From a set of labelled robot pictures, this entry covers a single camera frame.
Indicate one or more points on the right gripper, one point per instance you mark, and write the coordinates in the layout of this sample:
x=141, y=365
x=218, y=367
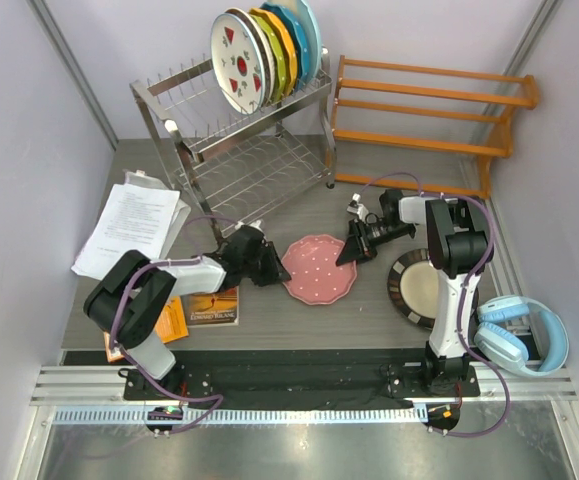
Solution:
x=357, y=245

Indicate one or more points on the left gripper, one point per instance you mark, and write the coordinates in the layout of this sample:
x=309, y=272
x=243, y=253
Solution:
x=276, y=273

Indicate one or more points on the pink dotted plate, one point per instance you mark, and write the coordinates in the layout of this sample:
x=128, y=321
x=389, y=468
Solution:
x=316, y=279

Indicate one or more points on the steel dish rack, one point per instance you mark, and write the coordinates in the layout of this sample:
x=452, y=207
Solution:
x=237, y=167

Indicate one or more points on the white strawberry plate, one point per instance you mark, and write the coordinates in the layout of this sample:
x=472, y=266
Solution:
x=237, y=64

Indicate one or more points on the brown floral pattern plate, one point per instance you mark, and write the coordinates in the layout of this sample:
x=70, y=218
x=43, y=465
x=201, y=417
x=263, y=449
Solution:
x=265, y=49

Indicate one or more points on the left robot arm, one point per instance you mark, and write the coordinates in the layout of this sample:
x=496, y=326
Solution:
x=128, y=301

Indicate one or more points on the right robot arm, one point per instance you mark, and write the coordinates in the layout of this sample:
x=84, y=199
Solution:
x=460, y=245

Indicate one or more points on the dark paperback book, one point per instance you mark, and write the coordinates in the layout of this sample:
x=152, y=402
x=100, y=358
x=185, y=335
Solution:
x=212, y=310

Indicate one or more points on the dark rimmed cream plate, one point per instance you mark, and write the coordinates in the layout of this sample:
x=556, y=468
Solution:
x=412, y=287

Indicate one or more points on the orange booklet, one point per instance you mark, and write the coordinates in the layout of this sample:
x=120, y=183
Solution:
x=171, y=326

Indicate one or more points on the stack of white papers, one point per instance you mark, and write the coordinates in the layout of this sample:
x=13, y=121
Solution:
x=140, y=214

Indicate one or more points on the green plate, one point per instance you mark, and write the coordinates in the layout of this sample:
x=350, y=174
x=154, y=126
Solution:
x=271, y=26

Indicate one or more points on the orange plate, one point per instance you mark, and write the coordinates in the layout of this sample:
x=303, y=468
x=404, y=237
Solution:
x=293, y=61

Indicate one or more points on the light blue headphones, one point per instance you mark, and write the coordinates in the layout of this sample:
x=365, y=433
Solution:
x=508, y=349

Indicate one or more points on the blue dotted plate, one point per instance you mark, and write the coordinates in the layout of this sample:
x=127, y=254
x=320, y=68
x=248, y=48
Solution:
x=294, y=16

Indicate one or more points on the light blue plate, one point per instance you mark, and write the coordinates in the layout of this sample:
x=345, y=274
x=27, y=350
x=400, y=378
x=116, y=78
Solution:
x=313, y=20

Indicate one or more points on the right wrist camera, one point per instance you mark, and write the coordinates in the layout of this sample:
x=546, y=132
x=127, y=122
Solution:
x=357, y=208

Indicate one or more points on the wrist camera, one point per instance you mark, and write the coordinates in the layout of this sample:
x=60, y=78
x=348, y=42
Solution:
x=256, y=224
x=357, y=208

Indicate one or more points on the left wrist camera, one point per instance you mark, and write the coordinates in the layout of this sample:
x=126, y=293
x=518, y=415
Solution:
x=256, y=224

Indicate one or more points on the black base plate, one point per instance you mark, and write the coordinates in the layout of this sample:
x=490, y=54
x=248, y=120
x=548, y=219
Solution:
x=306, y=380

